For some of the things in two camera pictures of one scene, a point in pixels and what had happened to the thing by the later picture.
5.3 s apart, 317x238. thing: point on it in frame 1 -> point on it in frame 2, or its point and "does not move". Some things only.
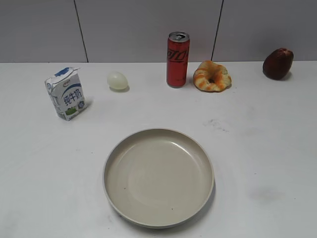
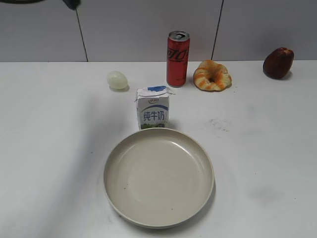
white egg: x=117 y=81 does not move
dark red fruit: x=277 y=63 does not move
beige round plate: x=158 y=178 does not move
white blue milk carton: x=66 y=91 -> x=152 y=103
